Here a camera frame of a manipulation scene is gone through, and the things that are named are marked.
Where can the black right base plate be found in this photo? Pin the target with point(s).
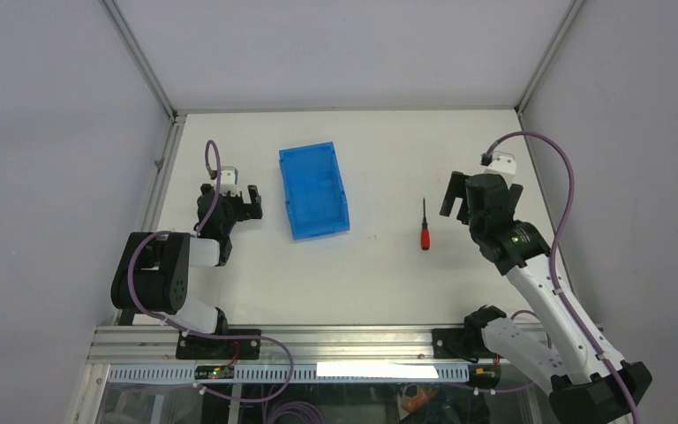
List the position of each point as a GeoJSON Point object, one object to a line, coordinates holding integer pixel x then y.
{"type": "Point", "coordinates": [459, 343]}

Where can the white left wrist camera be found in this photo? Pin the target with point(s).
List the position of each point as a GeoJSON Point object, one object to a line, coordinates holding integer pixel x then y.
{"type": "Point", "coordinates": [227, 178]}

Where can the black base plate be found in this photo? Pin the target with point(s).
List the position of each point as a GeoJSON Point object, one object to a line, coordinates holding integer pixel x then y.
{"type": "Point", "coordinates": [459, 343]}
{"type": "Point", "coordinates": [245, 347]}

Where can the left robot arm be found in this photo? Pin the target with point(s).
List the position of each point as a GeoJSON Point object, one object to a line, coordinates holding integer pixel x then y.
{"type": "Point", "coordinates": [152, 274]}

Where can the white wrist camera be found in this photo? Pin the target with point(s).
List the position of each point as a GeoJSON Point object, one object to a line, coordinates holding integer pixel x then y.
{"type": "Point", "coordinates": [227, 178]}
{"type": "Point", "coordinates": [500, 163]}

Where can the aluminium mounting rail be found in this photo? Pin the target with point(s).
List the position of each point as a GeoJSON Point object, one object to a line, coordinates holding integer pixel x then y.
{"type": "Point", "coordinates": [154, 344]}

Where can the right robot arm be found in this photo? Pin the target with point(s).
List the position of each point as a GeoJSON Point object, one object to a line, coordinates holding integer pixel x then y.
{"type": "Point", "coordinates": [584, 377]}

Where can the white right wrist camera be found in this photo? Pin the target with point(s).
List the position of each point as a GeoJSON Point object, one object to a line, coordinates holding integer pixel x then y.
{"type": "Point", "coordinates": [500, 163]}

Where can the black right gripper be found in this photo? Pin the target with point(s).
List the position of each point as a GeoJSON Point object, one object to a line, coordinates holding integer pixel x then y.
{"type": "Point", "coordinates": [456, 189]}

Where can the blue plastic bin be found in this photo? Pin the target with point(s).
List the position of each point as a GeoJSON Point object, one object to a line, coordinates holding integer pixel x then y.
{"type": "Point", "coordinates": [315, 199]}

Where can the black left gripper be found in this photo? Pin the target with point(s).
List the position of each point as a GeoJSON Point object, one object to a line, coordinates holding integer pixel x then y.
{"type": "Point", "coordinates": [252, 208]}

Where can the white slotted cable duct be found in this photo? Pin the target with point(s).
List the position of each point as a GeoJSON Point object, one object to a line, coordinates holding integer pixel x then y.
{"type": "Point", "coordinates": [321, 372]}

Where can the orange object below table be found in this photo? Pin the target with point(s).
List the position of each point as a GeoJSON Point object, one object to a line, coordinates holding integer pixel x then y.
{"type": "Point", "coordinates": [413, 396]}

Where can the red handled screwdriver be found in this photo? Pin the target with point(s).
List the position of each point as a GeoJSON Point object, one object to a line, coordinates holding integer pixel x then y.
{"type": "Point", "coordinates": [425, 239]}

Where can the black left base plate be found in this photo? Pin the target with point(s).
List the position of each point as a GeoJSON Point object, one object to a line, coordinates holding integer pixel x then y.
{"type": "Point", "coordinates": [245, 347]}

